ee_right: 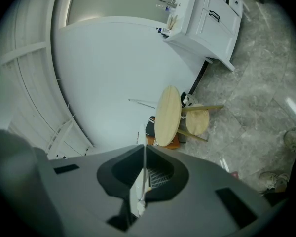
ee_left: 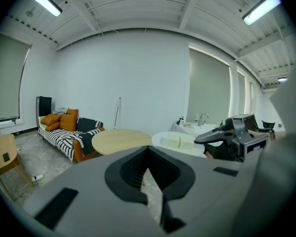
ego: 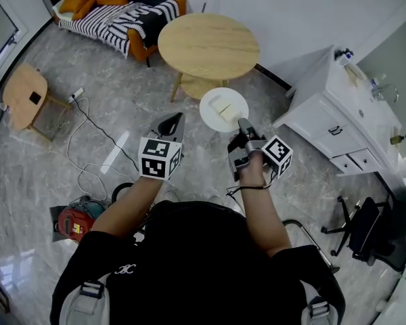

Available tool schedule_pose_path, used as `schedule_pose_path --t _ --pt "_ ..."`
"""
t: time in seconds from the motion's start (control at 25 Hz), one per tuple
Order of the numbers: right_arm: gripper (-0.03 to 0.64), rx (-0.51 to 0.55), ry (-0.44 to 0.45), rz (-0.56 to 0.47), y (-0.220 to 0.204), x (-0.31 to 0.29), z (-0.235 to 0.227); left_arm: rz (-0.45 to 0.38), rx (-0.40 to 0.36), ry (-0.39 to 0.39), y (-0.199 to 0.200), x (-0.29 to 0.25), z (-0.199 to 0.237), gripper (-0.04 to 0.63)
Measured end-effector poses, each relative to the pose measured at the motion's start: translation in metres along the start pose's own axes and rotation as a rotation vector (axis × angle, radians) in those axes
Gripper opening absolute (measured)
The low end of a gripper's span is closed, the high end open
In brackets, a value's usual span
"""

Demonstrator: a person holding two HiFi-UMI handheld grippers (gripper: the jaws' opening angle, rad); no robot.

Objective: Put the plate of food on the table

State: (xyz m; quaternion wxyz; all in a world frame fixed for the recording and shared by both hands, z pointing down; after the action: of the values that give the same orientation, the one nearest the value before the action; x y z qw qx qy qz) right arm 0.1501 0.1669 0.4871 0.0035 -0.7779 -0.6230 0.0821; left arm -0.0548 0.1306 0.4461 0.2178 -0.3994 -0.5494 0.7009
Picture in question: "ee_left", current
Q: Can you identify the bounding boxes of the white sink cabinet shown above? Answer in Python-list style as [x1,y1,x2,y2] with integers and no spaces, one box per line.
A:
[171,121,218,138]

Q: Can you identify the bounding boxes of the grey roller blind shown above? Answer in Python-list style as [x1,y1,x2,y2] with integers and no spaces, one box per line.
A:
[188,48,231,131]
[0,32,32,122]
[237,70,246,116]

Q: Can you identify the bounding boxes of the black white striped blanket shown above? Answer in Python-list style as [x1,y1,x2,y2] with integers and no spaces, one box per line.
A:
[38,117,105,162]

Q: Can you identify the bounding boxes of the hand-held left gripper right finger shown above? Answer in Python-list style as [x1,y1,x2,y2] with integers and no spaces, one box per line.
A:
[147,146,256,237]

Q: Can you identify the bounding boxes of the black office chair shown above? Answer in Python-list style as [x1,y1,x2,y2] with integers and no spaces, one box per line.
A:
[261,119,277,141]

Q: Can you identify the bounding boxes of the white cable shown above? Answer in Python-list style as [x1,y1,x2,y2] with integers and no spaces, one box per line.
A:
[20,178,41,198]

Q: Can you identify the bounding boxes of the white round plate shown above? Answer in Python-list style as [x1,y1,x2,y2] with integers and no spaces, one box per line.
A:
[151,131,205,157]

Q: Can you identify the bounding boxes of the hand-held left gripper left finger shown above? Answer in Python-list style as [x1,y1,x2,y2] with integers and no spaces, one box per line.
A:
[8,146,163,237]

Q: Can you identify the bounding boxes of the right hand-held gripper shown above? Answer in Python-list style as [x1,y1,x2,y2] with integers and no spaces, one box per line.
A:
[194,114,269,163]

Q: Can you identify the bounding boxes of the black flat panel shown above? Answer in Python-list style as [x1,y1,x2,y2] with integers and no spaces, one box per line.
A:
[36,96,53,129]

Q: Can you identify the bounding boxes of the chrome faucet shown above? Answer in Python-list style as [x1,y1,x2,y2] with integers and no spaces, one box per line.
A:
[198,112,210,128]

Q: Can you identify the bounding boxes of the small wooden side table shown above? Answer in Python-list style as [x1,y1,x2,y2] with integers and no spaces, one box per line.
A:
[0,134,28,183]

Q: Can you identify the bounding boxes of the round wooden table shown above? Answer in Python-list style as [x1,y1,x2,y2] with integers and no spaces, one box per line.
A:
[91,129,153,157]

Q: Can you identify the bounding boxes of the crumpled grey cloth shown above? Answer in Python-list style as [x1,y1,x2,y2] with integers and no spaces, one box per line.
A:
[52,107,69,116]

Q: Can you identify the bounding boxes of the orange sofa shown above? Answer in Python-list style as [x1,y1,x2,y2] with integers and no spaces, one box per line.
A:
[37,109,106,163]

